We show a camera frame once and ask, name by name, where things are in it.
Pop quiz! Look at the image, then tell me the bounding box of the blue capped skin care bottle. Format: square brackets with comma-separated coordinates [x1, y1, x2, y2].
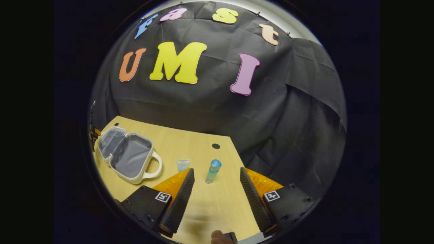
[205, 159, 222, 184]

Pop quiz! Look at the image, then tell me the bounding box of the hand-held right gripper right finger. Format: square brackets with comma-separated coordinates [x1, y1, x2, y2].
[239, 167, 316, 238]

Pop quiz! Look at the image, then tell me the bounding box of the black backdrop cloth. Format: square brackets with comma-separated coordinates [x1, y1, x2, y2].
[89, 2, 347, 200]

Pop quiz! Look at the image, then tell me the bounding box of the white suitcase with handle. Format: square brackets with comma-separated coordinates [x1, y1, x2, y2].
[98, 126, 163, 185]

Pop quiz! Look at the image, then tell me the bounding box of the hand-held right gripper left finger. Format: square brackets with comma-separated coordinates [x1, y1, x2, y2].
[121, 168, 196, 239]

